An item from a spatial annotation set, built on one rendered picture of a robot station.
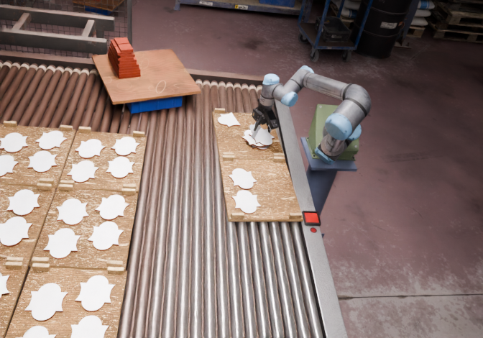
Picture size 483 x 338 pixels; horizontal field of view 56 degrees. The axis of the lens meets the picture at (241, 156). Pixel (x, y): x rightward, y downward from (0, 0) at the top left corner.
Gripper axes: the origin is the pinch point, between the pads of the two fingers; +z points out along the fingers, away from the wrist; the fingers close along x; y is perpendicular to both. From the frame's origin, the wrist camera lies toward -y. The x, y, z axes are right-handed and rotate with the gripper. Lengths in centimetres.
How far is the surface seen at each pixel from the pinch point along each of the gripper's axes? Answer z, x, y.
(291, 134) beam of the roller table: 7.0, -23.3, 0.9
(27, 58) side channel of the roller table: 4, 89, 123
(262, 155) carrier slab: 4.9, 5.1, -9.5
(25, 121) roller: 6, 104, 65
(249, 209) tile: 4, 34, -39
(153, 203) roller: 6, 70, -15
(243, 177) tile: 4.0, 24.5, -19.9
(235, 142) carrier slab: 4.8, 12.5, 5.8
